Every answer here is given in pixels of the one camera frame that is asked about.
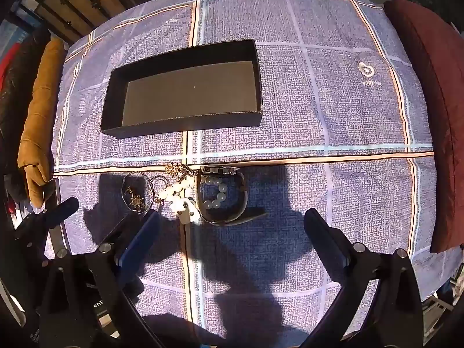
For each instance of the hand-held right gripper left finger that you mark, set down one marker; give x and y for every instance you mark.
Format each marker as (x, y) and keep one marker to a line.
(139, 241)

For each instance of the grey flat panel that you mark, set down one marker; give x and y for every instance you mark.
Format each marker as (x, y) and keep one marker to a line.
(50, 195)

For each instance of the brown plush cushion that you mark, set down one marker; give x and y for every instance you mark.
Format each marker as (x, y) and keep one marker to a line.
(40, 116)

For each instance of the black cardboard box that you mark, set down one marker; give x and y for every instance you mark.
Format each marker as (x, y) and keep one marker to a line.
(188, 90)

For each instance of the dark gold flower earring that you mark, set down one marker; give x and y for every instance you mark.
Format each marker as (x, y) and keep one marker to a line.
(176, 169)

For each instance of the blue plaid blanket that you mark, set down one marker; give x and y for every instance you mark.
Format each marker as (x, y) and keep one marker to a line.
(290, 116)

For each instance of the small silver hoop earring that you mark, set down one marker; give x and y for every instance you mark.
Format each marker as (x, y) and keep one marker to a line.
(151, 185)

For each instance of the white earring card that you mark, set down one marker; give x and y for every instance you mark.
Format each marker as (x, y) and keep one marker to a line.
(186, 214)

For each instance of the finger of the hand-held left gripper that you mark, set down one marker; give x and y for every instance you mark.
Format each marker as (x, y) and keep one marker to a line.
(130, 282)
(62, 210)

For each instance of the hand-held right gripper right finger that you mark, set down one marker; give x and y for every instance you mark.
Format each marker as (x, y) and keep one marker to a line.
(326, 241)

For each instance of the maroon cushion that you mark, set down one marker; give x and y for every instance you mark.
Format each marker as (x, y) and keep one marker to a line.
(435, 98)

